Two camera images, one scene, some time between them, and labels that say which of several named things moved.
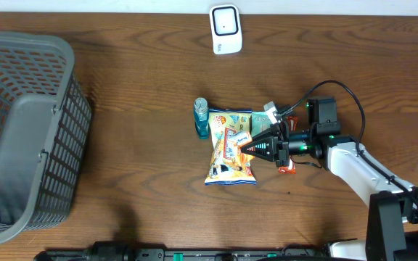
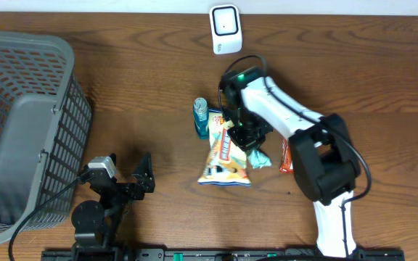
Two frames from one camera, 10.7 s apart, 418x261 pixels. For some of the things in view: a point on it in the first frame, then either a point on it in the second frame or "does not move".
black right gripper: [276, 146] to [247, 144]
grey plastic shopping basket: [33, 133] does not move
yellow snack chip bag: [229, 165] does not move
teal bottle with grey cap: [202, 116] does not move
